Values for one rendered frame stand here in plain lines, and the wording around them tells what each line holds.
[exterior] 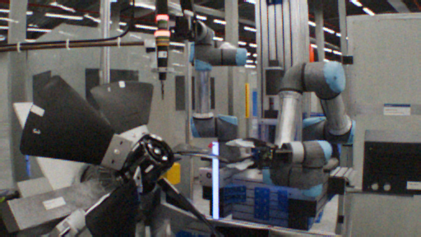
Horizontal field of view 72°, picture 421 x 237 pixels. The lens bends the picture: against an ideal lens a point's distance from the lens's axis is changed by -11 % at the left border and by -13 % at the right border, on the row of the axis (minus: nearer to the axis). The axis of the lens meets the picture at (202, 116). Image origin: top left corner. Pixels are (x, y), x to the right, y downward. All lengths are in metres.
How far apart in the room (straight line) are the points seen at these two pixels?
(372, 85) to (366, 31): 0.41
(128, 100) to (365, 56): 1.94
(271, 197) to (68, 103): 1.18
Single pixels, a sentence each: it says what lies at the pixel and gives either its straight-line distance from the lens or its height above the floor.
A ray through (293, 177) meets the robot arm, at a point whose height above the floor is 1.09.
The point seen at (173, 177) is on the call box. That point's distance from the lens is 1.46.
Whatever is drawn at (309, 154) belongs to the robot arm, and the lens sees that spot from 1.12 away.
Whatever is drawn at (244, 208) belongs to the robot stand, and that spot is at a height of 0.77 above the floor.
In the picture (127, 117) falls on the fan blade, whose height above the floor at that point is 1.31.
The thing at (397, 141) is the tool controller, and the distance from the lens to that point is 1.11.
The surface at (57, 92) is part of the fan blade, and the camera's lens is 0.87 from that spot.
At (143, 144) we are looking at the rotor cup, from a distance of 0.89.
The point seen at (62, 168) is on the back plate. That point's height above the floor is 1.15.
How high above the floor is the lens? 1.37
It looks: 3 degrees down
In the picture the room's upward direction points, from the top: 1 degrees counter-clockwise
